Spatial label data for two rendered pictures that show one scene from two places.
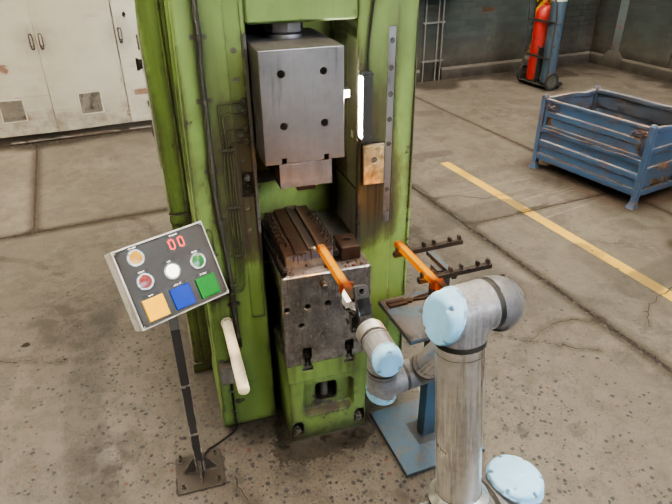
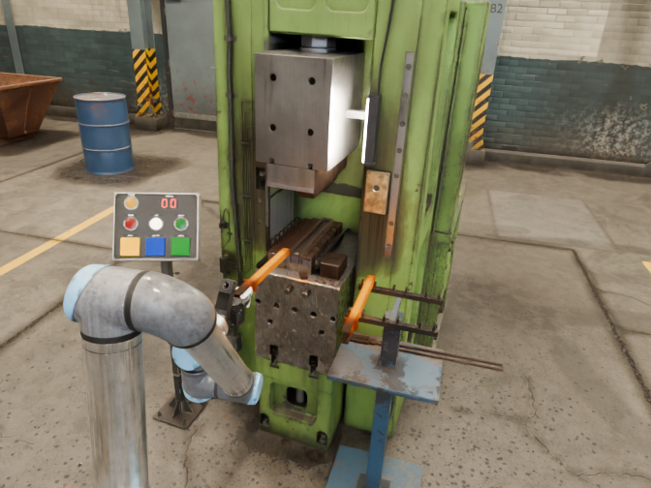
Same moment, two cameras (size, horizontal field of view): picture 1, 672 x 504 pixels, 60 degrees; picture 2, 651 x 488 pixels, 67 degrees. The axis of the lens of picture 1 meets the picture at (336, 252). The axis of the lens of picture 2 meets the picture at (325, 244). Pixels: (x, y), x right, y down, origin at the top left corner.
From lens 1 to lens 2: 125 cm
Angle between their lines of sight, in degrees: 32
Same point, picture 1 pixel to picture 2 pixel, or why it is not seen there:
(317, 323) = (284, 325)
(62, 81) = not seen: hidden behind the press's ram
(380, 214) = (382, 247)
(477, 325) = (92, 311)
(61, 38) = not seen: hidden behind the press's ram
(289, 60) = (281, 65)
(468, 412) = (94, 410)
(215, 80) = (240, 78)
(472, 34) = not seen: outside the picture
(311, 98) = (298, 106)
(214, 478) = (182, 420)
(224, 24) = (252, 30)
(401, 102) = (415, 136)
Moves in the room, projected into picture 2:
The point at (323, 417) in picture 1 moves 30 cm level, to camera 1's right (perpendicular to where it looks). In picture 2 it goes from (287, 421) to (337, 453)
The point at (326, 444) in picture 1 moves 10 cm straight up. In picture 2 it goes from (281, 447) to (281, 432)
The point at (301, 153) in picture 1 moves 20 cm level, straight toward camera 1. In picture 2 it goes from (287, 157) to (252, 168)
